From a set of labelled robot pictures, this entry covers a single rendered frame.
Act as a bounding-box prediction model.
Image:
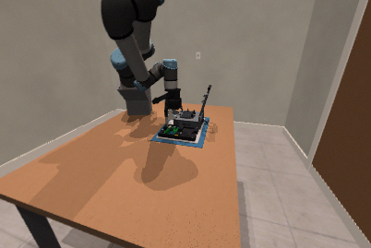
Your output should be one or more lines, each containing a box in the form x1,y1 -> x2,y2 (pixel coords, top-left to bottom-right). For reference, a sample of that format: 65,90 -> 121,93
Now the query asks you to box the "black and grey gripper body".
164,88 -> 182,110

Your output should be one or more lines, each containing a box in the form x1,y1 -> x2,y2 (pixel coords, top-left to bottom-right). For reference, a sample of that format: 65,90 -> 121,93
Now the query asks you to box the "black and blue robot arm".
101,0 -> 178,92

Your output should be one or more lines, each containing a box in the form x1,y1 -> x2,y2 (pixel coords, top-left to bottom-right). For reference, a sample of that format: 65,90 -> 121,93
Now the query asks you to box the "green circuit board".
164,125 -> 178,135

